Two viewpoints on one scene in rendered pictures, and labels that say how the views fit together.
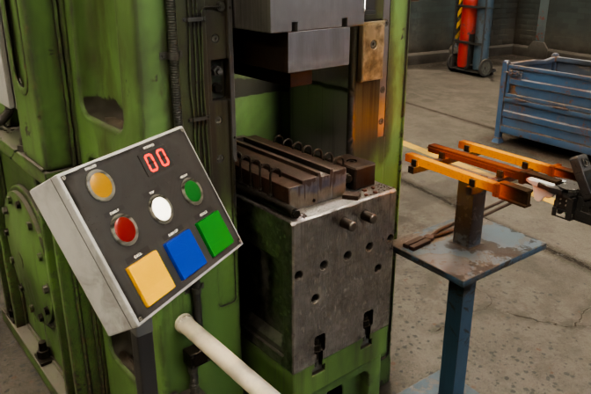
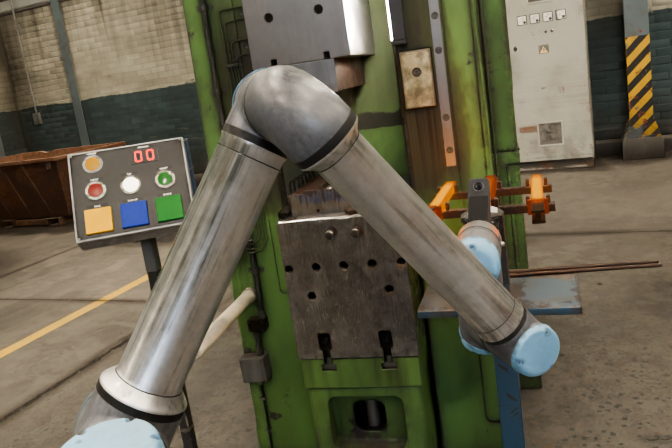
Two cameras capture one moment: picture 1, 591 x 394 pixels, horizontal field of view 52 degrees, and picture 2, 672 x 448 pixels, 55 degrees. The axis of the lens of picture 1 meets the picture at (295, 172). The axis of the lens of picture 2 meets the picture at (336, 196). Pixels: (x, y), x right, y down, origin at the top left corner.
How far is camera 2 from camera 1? 1.69 m
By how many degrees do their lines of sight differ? 53
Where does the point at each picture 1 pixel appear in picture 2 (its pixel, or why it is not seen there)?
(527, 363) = not seen: outside the picture
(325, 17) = (304, 52)
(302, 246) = (289, 244)
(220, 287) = (280, 275)
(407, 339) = (598, 433)
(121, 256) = (85, 203)
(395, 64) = (463, 91)
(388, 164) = not seen: hidden behind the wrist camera
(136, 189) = (118, 170)
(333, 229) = (321, 236)
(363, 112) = (421, 139)
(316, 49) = not seen: hidden behind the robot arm
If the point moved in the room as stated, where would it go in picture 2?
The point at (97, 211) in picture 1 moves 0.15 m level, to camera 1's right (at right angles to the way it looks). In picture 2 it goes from (82, 177) to (98, 179)
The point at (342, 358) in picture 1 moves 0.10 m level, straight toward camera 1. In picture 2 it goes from (358, 368) to (330, 380)
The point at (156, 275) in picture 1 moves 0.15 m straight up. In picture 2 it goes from (101, 219) to (89, 168)
